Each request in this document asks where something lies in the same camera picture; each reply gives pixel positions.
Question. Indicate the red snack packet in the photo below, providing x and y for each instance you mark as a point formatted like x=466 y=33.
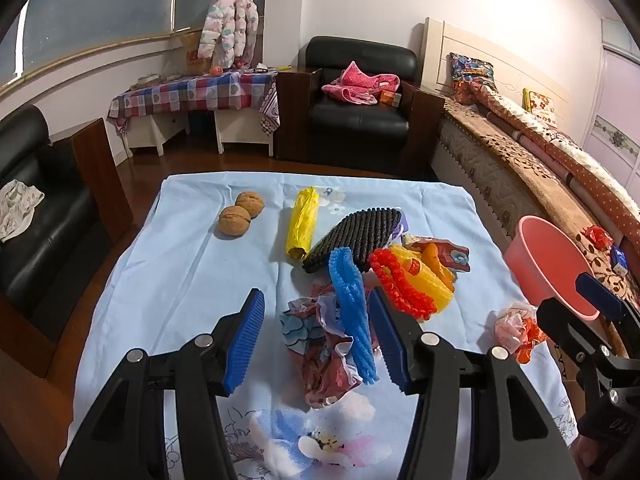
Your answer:
x=597 y=237

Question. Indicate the person's right hand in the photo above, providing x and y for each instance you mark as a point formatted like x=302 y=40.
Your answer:
x=584 y=455

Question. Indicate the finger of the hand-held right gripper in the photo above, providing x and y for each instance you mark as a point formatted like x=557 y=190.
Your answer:
x=600 y=296
x=565 y=322

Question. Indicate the small floral wrapper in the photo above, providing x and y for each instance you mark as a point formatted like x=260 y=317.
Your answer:
x=455 y=255

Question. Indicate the crumpled white orange wrapper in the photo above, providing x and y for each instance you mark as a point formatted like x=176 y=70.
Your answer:
x=515 y=332

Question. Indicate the bed with white headboard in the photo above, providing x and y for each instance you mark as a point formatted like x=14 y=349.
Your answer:
x=480 y=165

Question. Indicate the blue foam net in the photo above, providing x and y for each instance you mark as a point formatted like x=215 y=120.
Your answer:
x=352 y=310

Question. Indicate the red foam net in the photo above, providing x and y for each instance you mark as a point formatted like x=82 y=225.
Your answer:
x=400 y=285

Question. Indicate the brown leaf-pattern blanket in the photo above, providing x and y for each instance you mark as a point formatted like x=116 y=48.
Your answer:
x=550 y=195

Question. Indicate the colourful patterned pillow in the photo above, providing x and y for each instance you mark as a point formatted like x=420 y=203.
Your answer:
x=470 y=77

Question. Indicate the orange peel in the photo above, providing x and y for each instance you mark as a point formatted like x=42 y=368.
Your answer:
x=440 y=262

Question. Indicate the pale purple wardrobe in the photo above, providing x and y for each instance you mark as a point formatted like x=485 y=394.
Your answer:
x=620 y=100

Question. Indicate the large floral wrapper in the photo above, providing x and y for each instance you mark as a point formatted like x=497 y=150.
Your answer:
x=320 y=360

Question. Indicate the pink plastic bucket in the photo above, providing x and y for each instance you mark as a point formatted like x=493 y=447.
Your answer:
x=545 y=265

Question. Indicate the black foam net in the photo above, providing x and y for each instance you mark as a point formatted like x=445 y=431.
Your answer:
x=355 y=235

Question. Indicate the grey window blind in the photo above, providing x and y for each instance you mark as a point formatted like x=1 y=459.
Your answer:
x=90 y=5

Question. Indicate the plaid covered side table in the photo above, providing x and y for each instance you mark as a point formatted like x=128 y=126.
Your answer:
x=200 y=92

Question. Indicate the light blue floral tablecloth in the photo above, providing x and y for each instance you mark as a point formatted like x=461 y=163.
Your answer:
x=175 y=270

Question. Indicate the yellow floral pillow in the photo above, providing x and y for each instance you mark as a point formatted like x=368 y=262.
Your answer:
x=540 y=105

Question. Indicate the polka dot quilt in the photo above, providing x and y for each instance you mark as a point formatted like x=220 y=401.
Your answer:
x=575 y=155

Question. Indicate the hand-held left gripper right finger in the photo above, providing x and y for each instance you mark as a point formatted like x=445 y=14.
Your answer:
x=387 y=340

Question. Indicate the white patterned cloth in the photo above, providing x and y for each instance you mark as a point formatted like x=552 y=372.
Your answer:
x=17 y=207

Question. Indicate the pink dotted cloth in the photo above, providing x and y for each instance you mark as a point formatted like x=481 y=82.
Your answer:
x=357 y=85

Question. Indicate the purple candy wrapper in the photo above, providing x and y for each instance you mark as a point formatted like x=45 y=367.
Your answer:
x=403 y=222

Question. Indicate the small orange box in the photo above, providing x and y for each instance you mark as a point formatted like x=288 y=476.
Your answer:
x=389 y=96

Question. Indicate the brown walnut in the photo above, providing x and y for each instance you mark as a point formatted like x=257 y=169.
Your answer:
x=249 y=203
x=234 y=220

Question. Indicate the white side table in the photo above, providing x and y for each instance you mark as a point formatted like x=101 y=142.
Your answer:
x=235 y=130

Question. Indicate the pastel puffy jacket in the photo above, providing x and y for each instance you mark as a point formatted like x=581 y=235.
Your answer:
x=230 y=25

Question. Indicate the black leather armchair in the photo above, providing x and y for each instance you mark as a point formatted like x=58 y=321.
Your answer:
x=357 y=115

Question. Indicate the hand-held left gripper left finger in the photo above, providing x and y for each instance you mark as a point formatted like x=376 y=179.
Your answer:
x=245 y=340

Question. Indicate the yellow foam net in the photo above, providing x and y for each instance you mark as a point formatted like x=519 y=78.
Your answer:
x=426 y=282

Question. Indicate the blue tissue pack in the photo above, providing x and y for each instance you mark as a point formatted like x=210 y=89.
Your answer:
x=620 y=258

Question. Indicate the black leather sofa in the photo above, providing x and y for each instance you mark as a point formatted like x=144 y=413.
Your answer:
x=40 y=240

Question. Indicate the yellow plastic bag roll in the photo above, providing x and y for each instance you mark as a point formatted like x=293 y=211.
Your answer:
x=302 y=222

